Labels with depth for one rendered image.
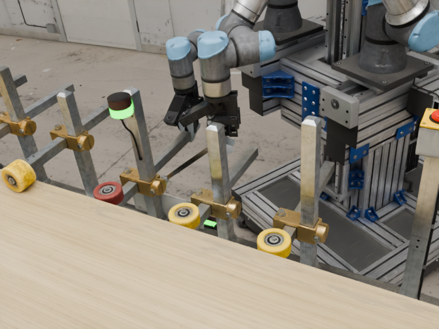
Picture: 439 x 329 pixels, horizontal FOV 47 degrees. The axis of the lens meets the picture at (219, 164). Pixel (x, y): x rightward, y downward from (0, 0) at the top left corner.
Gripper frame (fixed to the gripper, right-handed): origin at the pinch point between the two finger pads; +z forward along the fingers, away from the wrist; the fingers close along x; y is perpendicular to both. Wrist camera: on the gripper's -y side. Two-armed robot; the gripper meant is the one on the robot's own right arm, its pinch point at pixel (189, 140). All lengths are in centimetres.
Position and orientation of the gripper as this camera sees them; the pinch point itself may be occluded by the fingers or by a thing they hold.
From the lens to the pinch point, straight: 173.4
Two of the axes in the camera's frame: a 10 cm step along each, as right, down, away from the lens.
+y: 4.7, -5.6, 6.8
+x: -8.8, -2.1, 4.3
